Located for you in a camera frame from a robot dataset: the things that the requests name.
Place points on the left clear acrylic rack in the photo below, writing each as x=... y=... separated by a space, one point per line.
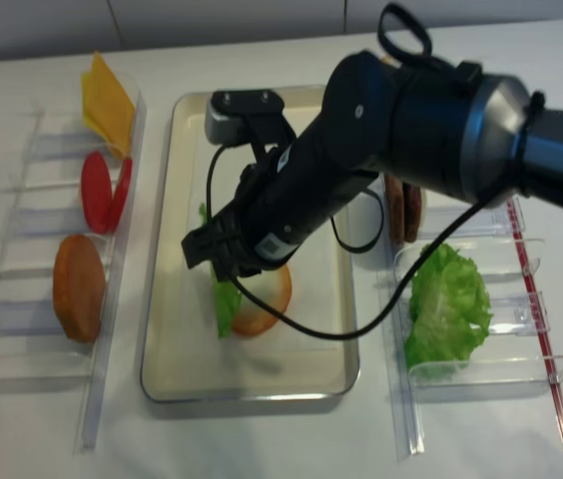
x=44 y=192

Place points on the cream metal tray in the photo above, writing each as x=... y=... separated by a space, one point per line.
x=184 y=360

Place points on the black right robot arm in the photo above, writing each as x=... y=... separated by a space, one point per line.
x=453 y=130

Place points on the yellow cheese slices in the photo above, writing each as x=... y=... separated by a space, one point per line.
x=107 y=109

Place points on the right brown meat patty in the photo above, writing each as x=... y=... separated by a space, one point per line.
x=412 y=211

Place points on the green lettuce leaf in rack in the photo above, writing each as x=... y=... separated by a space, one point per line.
x=449 y=308

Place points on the white paper sheet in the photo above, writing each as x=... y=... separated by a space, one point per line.
x=317 y=270

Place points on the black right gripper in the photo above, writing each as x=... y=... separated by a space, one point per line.
x=281 y=205

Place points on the green lettuce leaf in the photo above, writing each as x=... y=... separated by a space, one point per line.
x=227 y=301
x=449 y=308

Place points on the brown bun in left rack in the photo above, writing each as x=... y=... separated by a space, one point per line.
x=78 y=288

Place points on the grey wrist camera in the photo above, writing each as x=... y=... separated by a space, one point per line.
x=230 y=112

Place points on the left brown meat patty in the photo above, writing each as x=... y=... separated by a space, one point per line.
x=395 y=205

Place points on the brown meat patty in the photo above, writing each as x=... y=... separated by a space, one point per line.
x=395 y=205
x=412 y=211

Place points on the thin red tomato slice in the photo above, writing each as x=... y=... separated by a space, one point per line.
x=119 y=196

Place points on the toasted bread slice on tray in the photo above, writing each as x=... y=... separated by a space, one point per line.
x=273 y=288

